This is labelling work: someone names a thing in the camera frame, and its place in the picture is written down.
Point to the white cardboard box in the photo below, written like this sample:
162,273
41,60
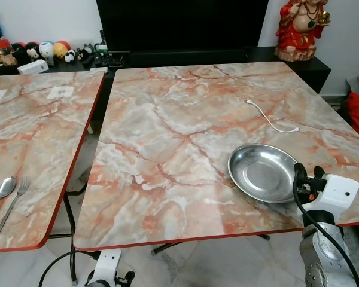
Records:
33,67

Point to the red laughing buddha statue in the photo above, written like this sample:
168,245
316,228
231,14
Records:
299,33

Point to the silver metal spoon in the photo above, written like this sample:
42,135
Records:
6,186

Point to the yellow and red ball toy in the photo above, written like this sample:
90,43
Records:
61,48

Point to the black gadget stand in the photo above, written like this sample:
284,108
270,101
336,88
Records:
110,58

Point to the black television console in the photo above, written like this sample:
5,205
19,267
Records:
314,69

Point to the small panda plush toy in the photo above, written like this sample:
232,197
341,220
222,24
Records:
70,57

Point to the silver metal fork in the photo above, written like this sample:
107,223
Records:
12,206

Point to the black flat screen television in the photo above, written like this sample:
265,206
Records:
179,24

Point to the round stainless steel plate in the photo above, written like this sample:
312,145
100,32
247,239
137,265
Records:
260,173

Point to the black metal small table frame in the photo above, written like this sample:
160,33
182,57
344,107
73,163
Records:
70,239

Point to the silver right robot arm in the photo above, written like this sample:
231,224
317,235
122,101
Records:
323,251

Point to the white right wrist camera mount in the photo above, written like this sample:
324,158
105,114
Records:
338,192

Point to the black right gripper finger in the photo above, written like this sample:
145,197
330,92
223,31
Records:
300,170
319,173

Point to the black plush toy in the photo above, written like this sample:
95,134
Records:
84,52

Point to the white and blue ball toy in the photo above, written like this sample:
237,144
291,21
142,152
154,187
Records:
46,49

